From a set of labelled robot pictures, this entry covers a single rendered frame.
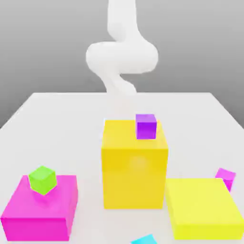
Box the small purple cube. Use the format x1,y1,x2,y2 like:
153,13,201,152
135,113,158,140

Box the small green cube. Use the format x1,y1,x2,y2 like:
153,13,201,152
28,165,58,196

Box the small magenta cube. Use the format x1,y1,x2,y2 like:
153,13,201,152
215,167,237,193

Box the small cyan cube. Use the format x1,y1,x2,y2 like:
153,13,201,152
131,234,158,244

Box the large pale yellow box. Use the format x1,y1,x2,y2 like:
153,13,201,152
164,178,244,240

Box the large magenta box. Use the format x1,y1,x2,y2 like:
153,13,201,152
0,174,79,242

